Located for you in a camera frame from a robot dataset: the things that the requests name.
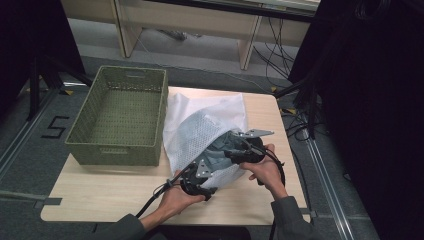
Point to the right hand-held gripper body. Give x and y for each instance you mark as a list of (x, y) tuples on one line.
[(251, 148)]

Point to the light wooden desk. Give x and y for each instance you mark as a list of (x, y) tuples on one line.
[(186, 20)]

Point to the white mesh laundry bag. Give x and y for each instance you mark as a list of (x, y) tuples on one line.
[(196, 133)]

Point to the person's left hand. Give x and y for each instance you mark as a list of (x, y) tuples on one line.
[(178, 201)]

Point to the green woven basket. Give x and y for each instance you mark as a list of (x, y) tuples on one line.
[(100, 126)]

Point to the blue denim jeans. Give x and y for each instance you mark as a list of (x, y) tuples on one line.
[(218, 155)]

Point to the black metal stand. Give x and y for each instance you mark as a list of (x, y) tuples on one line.
[(36, 86), (308, 100)]

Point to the dark curtain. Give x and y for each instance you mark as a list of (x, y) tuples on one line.
[(30, 40), (370, 100)]

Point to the person's right hand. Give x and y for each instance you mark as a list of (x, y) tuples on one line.
[(268, 173)]

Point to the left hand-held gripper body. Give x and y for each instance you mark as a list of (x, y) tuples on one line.
[(195, 181)]

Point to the grey power strip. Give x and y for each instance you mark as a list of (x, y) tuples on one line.
[(176, 34)]

